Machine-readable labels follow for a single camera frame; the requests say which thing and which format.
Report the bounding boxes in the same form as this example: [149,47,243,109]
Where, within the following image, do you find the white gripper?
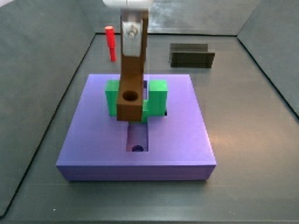
[102,0,155,57]

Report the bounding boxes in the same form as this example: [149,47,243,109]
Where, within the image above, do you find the brown T-shaped block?
[116,10,148,122]

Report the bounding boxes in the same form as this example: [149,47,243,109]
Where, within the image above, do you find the purple base board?
[56,74,216,181]

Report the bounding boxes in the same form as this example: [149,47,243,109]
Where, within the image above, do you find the red hexagonal peg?
[105,25,117,62]

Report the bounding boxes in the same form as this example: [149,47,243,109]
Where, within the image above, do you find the green U-shaped block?
[105,80,168,123]

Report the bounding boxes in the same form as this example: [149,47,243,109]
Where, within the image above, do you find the dark grey angle bracket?
[169,43,215,68]

